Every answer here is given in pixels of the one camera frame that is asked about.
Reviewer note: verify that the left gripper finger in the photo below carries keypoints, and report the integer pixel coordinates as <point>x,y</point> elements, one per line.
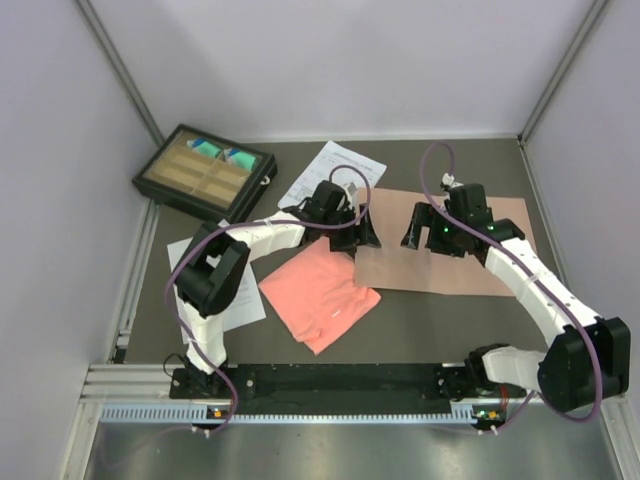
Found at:
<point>344,242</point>
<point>364,229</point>

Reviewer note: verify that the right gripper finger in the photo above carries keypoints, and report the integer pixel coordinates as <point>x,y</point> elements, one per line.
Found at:
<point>438,231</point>
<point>420,218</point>

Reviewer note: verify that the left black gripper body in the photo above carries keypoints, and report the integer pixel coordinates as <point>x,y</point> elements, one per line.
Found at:
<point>340,217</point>

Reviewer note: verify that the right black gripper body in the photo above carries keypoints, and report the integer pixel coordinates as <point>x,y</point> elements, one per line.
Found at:
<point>458,250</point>

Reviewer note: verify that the beige paper folder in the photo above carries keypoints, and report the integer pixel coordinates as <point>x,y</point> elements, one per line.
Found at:
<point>392,266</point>

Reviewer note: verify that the white text document sheet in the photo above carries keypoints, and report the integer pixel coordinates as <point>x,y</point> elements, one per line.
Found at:
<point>247,306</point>

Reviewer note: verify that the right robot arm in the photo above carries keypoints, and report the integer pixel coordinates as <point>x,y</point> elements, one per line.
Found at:
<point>587,359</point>

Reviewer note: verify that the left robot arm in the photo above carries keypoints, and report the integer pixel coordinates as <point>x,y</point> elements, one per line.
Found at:
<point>209,273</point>

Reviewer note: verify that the white table form sheet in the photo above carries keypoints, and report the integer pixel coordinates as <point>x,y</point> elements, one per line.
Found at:
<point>331,155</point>

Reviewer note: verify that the pink folded cloth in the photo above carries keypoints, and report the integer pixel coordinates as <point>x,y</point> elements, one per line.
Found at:
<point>315,296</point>

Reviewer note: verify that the right teal roll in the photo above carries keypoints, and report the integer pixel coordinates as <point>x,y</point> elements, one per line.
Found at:
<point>240,158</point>

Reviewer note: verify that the teal roll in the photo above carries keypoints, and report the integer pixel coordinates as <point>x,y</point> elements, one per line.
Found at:
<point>204,147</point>
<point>240,158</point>

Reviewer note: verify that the black compartment box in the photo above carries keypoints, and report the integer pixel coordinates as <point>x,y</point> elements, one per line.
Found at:
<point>204,187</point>

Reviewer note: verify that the left teal roll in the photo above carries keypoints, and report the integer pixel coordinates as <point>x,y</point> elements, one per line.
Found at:
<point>204,147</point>

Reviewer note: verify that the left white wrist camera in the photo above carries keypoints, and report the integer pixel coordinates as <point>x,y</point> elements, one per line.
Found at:
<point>350,196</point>

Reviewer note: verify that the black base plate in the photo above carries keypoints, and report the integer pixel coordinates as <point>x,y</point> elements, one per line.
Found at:
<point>357,388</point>

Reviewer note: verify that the left aluminium frame post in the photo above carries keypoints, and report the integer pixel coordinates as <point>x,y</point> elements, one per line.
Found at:
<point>115,61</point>

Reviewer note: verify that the aluminium frame post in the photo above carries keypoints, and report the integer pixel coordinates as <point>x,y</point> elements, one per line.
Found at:
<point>115,61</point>
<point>593,17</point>

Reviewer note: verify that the right aluminium frame post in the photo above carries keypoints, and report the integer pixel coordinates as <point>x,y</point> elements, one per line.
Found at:
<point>593,17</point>

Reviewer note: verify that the grey slotted cable duct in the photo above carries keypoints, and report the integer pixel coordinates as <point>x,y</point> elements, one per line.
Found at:
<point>202,414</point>

